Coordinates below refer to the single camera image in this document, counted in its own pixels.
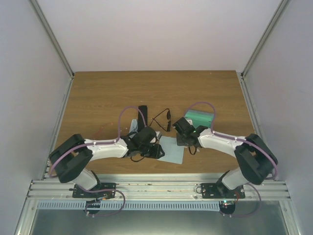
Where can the small blue cloth piece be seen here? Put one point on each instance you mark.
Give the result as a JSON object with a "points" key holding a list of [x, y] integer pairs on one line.
{"points": [[133, 128]]}

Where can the aluminium frame post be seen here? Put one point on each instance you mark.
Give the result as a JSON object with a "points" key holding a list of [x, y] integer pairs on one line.
{"points": [[269, 29], [43, 20]]}

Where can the black sunglasses pouch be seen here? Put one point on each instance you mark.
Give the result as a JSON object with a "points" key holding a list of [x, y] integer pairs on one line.
{"points": [[142, 117]]}

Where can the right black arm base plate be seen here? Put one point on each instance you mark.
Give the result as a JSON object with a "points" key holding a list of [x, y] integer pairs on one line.
{"points": [[219, 191]]}

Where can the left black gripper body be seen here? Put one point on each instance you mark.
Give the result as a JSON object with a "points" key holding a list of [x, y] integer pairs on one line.
{"points": [[151, 153]]}

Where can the right aluminium frame post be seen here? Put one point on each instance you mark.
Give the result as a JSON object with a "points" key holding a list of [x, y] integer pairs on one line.
{"points": [[269, 29]]}

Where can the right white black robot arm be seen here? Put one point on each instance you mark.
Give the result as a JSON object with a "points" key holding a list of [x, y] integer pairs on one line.
{"points": [[254, 158]]}

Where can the green glasses case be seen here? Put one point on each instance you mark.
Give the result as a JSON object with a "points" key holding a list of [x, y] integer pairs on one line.
{"points": [[200, 118]]}

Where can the grey slotted cable duct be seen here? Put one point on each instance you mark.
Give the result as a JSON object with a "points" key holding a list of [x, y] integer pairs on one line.
{"points": [[131, 205]]}

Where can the black sunglasses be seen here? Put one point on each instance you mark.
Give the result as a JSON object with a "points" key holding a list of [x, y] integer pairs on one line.
{"points": [[163, 120]]}

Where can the light blue cleaning cloth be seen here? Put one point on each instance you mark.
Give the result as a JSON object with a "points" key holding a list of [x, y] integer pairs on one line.
{"points": [[173, 152]]}

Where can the left aluminium frame post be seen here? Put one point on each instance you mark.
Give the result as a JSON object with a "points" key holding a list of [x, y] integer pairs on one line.
{"points": [[43, 20]]}

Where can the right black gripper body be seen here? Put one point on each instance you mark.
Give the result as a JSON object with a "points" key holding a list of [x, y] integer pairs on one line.
{"points": [[181, 142]]}

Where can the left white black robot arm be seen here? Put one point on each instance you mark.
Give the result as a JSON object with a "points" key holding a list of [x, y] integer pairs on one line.
{"points": [[70, 159]]}

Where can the aluminium mounting rail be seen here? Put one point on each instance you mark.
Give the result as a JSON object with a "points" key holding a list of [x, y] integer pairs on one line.
{"points": [[158, 187]]}

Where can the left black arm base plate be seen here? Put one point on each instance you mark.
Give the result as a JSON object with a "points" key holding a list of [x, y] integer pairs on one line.
{"points": [[102, 190]]}

